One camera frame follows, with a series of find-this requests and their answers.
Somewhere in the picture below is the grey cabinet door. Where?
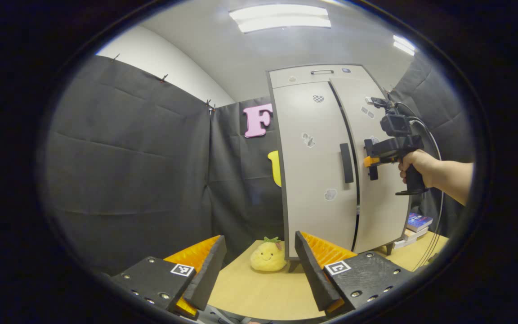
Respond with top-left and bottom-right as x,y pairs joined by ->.
272,81 -> 359,261
329,76 -> 412,255

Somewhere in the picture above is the grey cabinet drawer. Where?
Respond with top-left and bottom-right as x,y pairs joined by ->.
268,64 -> 372,89

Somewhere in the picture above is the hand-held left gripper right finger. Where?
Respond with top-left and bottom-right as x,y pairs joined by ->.
294,230 -> 415,318

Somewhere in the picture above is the black backdrop cloth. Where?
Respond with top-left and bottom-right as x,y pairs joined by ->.
39,52 -> 475,275

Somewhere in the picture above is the grey double-door shoe cabinet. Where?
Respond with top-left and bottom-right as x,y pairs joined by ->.
267,64 -> 415,273

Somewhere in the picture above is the black cable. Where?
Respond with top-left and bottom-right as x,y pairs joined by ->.
394,101 -> 445,273

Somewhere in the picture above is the grey cable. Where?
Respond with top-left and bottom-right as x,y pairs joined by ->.
406,116 -> 437,156

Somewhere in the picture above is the large ceiling light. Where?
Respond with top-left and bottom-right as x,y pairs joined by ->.
229,4 -> 331,33

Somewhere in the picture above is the yellow pineapple plush toy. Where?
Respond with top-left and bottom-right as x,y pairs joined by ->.
250,237 -> 287,272

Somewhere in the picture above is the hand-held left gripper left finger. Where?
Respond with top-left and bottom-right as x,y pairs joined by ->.
108,235 -> 227,321

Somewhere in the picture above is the blue book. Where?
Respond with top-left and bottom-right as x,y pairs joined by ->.
406,212 -> 433,233

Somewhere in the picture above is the small ceiling light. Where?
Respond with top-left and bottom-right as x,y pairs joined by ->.
393,35 -> 416,56

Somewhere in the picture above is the beige book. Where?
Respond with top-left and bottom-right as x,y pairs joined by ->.
403,226 -> 429,241

